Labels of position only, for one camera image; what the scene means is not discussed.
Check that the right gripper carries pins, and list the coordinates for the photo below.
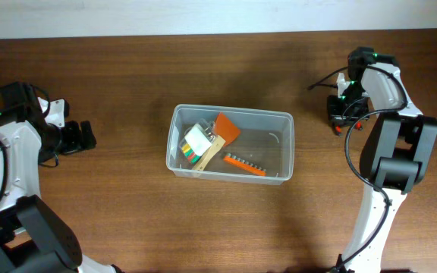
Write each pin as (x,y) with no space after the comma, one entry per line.
(337,118)

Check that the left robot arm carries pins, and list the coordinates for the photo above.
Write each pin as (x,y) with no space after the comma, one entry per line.
(32,237)

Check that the clear plastic container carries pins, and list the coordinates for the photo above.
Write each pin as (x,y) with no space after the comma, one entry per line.
(266,140)

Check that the red black pliers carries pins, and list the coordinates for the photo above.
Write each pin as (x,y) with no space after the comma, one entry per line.
(337,128)

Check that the orange scraper wooden handle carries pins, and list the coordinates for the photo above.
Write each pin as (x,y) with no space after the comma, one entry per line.
(226,132)

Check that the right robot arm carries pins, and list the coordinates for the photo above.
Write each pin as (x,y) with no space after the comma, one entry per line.
(395,156)

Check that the orange socket rail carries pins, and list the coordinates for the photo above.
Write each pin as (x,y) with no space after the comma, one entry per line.
(244,165)

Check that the clear case coloured screwdriver bits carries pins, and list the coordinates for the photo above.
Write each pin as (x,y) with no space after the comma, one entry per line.
(197,140)

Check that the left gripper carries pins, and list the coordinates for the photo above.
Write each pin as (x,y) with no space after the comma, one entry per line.
(76,142)

